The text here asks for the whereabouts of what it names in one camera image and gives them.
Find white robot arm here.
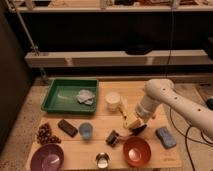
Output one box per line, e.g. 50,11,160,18
120,79,213,140

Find white plastic cup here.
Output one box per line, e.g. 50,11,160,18
105,92,121,111

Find blue plastic cup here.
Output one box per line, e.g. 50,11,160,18
79,122,93,140

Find small metal cup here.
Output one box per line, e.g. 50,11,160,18
96,152,110,169

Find red bowl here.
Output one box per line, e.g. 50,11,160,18
123,137,151,167

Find white egg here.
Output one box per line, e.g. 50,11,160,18
129,148,141,161

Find blue sponge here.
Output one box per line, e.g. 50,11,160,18
155,127,176,149

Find dark brown rectangular block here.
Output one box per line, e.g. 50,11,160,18
58,119,78,137

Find green plastic tray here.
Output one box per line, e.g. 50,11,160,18
41,78,99,115

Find metal shelf rack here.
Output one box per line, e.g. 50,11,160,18
3,0,213,82

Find bunch of dark grapes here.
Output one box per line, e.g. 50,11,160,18
36,123,61,145

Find purple bowl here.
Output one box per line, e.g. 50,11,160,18
30,144,64,171

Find yellow handled utensil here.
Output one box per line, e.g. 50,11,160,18
120,96,127,119

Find black cables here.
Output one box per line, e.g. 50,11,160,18
168,106,213,171

